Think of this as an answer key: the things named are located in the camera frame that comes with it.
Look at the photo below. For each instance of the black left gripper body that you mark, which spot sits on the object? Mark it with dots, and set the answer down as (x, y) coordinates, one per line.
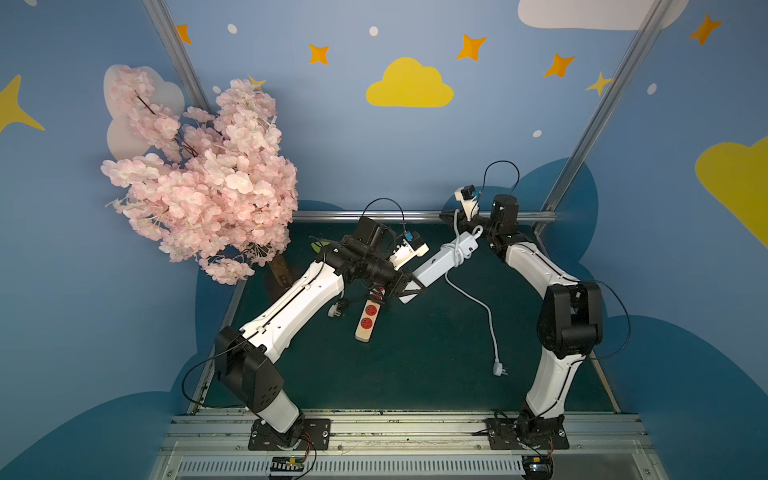
(394, 274)

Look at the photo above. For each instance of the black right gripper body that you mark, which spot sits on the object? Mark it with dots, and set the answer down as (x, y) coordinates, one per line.
(475, 224)

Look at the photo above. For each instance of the beige red socket power strip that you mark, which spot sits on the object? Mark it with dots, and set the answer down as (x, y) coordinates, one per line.
(367, 321)

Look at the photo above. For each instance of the small white adapter strip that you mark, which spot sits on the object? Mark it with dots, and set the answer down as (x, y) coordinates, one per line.
(450, 255)

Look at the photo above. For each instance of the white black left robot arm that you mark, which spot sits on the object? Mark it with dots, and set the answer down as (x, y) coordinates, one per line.
(245, 359)

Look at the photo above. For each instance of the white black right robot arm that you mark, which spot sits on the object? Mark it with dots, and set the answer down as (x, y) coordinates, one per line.
(569, 324)

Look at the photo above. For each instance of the green yellow toy trowel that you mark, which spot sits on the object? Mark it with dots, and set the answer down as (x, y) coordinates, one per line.
(318, 246)

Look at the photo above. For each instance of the brown artificial tree trunk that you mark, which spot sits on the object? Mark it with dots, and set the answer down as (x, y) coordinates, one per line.
(281, 271)

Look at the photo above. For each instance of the pink blossom artificial tree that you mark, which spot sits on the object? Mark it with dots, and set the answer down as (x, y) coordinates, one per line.
(215, 186)

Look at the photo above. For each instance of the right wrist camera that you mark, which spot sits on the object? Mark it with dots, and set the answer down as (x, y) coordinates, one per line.
(468, 197)

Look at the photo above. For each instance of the horizontal aluminium frame rail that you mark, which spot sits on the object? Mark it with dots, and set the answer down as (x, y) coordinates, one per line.
(328, 216)

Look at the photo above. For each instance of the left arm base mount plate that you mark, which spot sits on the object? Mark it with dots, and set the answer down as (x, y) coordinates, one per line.
(300, 435)

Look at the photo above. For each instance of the right vertical aluminium post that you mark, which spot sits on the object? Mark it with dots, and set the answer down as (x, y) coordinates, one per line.
(640, 46)

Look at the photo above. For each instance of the vertical aluminium post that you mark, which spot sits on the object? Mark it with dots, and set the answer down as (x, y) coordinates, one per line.
(640, 46)
(165, 26)

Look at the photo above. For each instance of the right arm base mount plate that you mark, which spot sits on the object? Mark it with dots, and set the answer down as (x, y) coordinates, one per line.
(522, 433)

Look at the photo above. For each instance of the front aluminium rail base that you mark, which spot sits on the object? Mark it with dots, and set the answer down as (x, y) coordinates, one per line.
(351, 444)

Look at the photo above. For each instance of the left vertical aluminium post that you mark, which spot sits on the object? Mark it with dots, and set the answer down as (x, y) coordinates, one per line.
(165, 26)

